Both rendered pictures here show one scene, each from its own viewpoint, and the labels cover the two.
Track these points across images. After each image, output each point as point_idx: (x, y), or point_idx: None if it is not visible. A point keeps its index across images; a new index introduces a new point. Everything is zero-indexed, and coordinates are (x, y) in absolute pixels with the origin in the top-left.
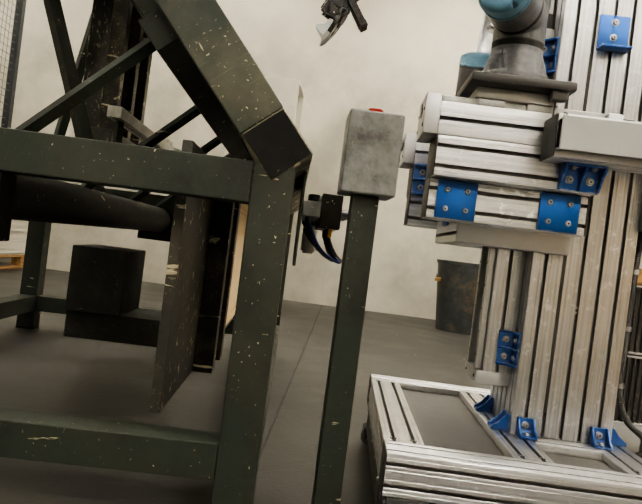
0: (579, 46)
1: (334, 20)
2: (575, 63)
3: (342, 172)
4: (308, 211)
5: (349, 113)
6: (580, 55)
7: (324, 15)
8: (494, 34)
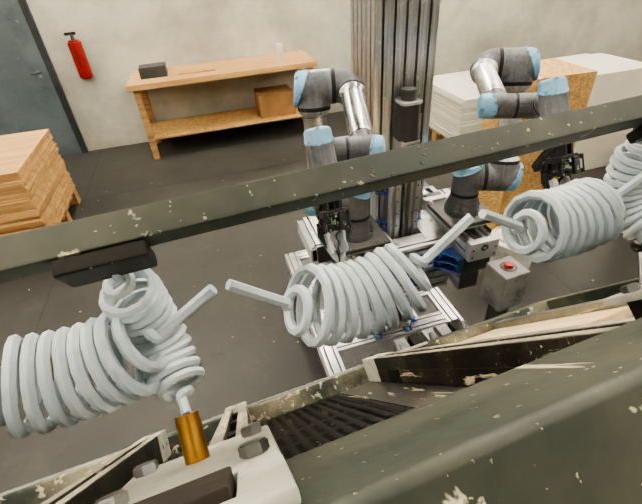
0: None
1: (349, 229)
2: None
3: (522, 297)
4: None
5: (527, 274)
6: None
7: (331, 231)
8: (474, 191)
